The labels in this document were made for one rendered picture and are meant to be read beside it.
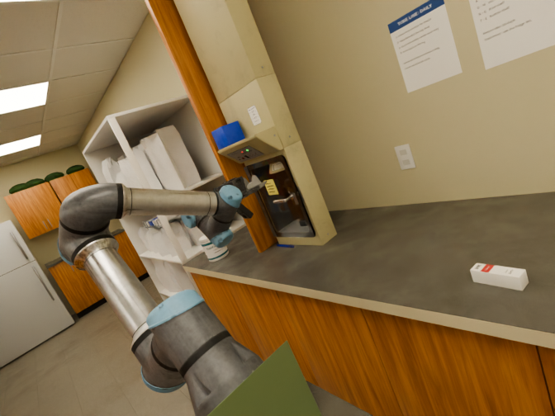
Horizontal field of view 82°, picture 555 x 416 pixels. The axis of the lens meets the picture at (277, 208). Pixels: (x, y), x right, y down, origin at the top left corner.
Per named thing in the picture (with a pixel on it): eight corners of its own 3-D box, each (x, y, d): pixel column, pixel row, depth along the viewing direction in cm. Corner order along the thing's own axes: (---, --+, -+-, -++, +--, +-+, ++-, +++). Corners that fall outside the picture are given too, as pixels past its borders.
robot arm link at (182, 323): (187, 354, 56) (147, 296, 61) (170, 386, 64) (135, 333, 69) (236, 320, 65) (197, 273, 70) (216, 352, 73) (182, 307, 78)
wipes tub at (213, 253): (222, 250, 201) (212, 229, 198) (233, 251, 191) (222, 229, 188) (206, 262, 194) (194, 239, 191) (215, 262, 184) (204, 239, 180)
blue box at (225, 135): (234, 144, 157) (227, 126, 155) (245, 139, 149) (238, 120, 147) (218, 150, 151) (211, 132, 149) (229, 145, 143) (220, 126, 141)
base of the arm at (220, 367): (199, 424, 51) (164, 372, 54) (204, 427, 63) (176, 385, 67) (269, 356, 58) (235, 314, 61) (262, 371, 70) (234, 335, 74)
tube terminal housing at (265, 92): (308, 223, 185) (256, 92, 168) (353, 220, 159) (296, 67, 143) (278, 244, 170) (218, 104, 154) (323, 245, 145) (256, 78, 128)
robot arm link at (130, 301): (172, 382, 63) (49, 206, 82) (158, 411, 71) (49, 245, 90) (217, 347, 72) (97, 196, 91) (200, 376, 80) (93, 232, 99)
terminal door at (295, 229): (276, 236, 168) (245, 166, 160) (316, 237, 144) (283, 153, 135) (275, 237, 168) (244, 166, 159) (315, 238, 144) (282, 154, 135)
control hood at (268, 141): (243, 162, 160) (234, 144, 158) (284, 148, 135) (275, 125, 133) (225, 171, 153) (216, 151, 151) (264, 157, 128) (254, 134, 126)
